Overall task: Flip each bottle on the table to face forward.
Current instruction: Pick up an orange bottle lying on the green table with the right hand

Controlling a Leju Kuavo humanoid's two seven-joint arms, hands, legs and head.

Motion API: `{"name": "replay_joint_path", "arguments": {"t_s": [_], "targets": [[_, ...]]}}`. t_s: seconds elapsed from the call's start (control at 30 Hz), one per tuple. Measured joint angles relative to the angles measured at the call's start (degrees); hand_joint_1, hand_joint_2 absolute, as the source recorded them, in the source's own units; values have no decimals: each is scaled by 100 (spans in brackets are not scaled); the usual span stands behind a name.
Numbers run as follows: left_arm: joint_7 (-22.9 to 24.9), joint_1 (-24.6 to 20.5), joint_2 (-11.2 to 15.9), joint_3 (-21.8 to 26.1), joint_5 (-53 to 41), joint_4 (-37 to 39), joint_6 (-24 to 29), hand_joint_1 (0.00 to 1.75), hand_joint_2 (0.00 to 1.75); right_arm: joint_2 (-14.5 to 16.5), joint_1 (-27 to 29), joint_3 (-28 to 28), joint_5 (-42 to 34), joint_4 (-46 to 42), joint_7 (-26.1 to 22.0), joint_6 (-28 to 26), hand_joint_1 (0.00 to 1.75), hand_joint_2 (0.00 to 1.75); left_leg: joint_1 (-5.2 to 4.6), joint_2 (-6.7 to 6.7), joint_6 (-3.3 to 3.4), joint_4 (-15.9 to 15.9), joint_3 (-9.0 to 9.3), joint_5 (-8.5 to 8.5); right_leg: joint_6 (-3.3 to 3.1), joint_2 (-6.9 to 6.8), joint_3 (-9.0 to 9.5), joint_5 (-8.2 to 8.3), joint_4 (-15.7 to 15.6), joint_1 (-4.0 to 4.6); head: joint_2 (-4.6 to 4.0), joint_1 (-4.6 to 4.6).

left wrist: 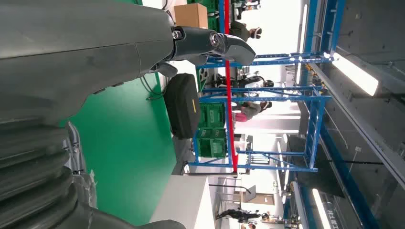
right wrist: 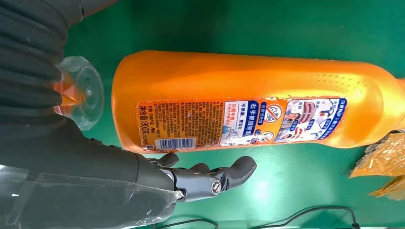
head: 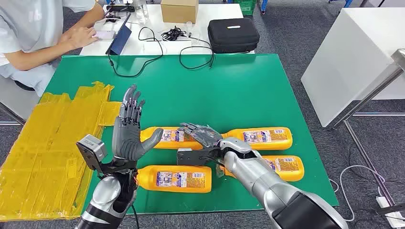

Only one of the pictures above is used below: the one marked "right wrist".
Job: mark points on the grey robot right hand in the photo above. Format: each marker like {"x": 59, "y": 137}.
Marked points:
{"x": 79, "y": 177}

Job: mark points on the yellow tape patch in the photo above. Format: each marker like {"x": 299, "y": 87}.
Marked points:
{"x": 386, "y": 158}

